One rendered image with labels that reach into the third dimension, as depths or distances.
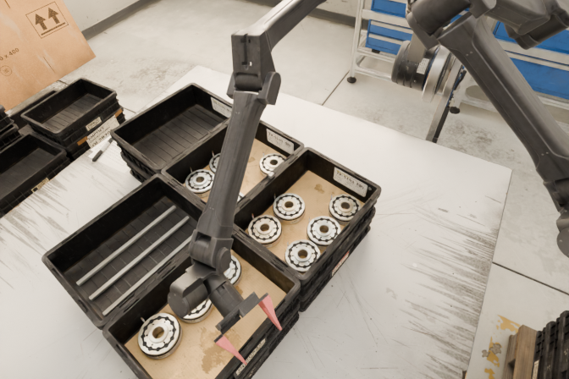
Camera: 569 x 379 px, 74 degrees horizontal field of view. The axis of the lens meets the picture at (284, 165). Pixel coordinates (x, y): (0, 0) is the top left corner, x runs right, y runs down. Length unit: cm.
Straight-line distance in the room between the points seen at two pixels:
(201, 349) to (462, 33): 90
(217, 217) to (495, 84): 56
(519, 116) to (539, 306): 169
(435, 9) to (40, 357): 130
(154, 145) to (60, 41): 242
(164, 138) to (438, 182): 108
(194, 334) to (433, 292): 72
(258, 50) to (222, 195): 30
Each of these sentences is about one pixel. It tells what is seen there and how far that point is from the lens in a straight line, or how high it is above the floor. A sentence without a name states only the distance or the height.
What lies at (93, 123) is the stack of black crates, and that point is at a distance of 229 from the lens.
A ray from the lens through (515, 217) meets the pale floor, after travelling 256.
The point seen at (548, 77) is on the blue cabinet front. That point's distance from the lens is 292.
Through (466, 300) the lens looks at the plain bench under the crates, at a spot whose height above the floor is 70.
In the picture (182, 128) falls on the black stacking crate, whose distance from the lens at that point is 158.
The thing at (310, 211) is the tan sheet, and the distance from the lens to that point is 123.
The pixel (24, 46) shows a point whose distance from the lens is 372.
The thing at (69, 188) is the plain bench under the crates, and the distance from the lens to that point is 171.
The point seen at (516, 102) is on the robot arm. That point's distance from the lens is 70.
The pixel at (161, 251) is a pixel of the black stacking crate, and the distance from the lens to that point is 122.
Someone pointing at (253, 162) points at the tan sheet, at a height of 83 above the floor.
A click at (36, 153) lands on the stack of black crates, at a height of 38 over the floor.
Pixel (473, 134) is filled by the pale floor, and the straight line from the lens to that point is 297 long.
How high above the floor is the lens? 184
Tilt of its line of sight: 48 degrees down
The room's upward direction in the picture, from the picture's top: 2 degrees counter-clockwise
